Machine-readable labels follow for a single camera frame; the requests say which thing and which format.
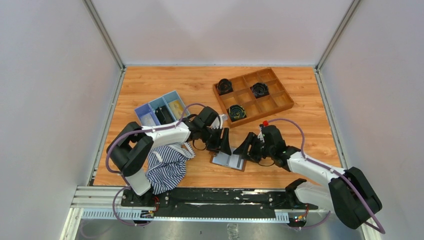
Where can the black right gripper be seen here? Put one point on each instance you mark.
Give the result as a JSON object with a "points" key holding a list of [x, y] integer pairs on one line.
{"points": [[242, 150]]}

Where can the wooden nine-compartment tray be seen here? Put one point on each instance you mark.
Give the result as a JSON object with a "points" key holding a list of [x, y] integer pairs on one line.
{"points": [[277, 101]]}

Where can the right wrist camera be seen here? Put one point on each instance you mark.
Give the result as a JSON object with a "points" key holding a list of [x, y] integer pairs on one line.
{"points": [[263, 134]]}

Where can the brown leather card holder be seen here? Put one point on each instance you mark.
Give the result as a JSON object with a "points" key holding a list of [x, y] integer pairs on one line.
{"points": [[233, 161]]}

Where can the black rolled belt back left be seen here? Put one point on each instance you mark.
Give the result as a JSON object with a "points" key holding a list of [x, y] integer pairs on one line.
{"points": [[224, 86]]}

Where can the white card in organizer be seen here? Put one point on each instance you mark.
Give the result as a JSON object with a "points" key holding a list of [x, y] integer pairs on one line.
{"points": [[147, 120]]}

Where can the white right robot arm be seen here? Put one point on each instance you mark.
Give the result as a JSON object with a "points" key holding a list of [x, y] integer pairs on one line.
{"points": [[344, 192]]}

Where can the black rolled belt centre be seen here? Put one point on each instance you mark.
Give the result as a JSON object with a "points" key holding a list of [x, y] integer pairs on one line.
{"points": [[260, 90]]}

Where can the black card in organizer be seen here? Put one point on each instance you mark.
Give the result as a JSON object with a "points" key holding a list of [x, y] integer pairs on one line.
{"points": [[163, 115]]}

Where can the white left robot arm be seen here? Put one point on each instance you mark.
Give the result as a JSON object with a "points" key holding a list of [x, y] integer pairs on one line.
{"points": [[131, 147]]}

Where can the blue white striped cloth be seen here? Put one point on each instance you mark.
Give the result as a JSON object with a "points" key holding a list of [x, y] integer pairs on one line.
{"points": [[167, 166]]}

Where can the yellow card in organizer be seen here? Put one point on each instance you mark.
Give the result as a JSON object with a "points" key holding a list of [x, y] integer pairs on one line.
{"points": [[176, 108]]}

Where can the black rolled belt front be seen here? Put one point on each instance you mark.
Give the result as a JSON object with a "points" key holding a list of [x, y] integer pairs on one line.
{"points": [[236, 112]]}

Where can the black rolled belt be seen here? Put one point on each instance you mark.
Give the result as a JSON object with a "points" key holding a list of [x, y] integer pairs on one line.
{"points": [[260, 90], [236, 112], [224, 86]]}

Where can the blue three-compartment organizer box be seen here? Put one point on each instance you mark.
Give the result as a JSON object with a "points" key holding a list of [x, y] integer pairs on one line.
{"points": [[160, 101]]}

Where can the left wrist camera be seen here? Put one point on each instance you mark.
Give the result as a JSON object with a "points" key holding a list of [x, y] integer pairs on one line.
{"points": [[219, 121]]}

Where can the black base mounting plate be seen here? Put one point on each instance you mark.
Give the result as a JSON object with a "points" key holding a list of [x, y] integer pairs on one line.
{"points": [[218, 203]]}

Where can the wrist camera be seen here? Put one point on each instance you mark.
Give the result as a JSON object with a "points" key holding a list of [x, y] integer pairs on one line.
{"points": [[219, 121], [263, 134]]}

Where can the aluminium front rail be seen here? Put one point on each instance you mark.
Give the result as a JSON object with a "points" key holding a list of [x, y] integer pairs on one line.
{"points": [[102, 202]]}

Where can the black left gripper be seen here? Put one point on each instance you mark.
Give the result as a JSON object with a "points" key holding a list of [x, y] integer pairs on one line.
{"points": [[222, 144]]}

